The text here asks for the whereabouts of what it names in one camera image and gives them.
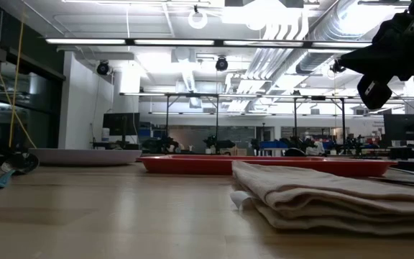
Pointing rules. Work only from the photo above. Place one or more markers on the white container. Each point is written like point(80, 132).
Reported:
point(105, 135)

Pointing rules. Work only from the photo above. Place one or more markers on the silver ventilation duct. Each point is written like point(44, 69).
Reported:
point(336, 25)

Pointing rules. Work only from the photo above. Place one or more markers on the black ceiling camera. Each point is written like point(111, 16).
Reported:
point(103, 68)
point(221, 64)

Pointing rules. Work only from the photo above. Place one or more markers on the black computer monitor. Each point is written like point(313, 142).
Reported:
point(120, 124)
point(406, 127)

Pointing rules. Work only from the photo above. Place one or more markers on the lavender round plate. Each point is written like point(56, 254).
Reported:
point(85, 157)

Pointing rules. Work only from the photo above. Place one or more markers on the blue storage bin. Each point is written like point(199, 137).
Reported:
point(273, 144)

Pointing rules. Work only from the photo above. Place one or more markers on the background black rig frame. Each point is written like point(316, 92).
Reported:
point(217, 108)

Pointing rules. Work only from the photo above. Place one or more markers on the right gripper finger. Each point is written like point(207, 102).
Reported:
point(363, 63)

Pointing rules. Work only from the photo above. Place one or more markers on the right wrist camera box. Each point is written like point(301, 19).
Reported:
point(374, 93)

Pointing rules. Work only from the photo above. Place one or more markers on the red plastic tray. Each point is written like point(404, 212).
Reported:
point(185, 166)

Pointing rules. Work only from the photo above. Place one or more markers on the beige cloth napkin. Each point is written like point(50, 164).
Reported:
point(318, 194)

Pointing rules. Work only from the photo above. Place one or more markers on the rig light bar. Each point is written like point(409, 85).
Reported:
point(192, 42)

